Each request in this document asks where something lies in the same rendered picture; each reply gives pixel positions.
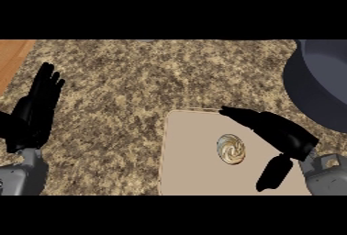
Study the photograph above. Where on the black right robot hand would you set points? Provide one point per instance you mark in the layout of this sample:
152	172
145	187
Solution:
279	131

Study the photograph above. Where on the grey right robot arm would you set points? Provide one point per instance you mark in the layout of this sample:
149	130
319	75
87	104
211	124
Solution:
322	176

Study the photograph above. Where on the beige tray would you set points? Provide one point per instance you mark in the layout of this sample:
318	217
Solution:
198	165

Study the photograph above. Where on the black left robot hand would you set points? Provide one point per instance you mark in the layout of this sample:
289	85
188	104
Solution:
33	116

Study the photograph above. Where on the dark grey pot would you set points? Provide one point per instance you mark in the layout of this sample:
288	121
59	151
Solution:
320	82

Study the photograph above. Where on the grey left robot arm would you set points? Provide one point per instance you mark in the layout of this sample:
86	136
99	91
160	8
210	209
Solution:
22	174

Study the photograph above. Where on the swirl-frosted cupcake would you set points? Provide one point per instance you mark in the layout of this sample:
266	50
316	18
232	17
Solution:
230	149

